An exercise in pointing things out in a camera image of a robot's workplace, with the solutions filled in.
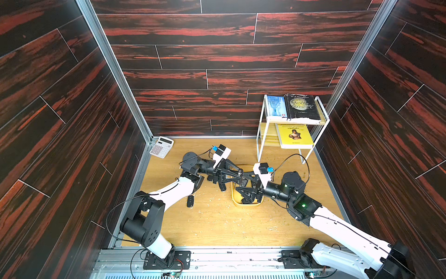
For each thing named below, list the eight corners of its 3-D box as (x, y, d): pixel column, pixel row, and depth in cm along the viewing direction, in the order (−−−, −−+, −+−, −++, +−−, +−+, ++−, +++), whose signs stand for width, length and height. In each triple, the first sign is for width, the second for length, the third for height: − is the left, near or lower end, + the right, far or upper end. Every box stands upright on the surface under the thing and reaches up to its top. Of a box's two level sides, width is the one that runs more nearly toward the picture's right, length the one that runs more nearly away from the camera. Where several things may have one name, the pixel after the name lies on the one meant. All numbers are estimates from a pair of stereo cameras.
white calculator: (150, 155, 113) (148, 151, 110) (161, 139, 123) (160, 136, 120) (165, 159, 111) (163, 155, 108) (175, 143, 121) (174, 139, 118)
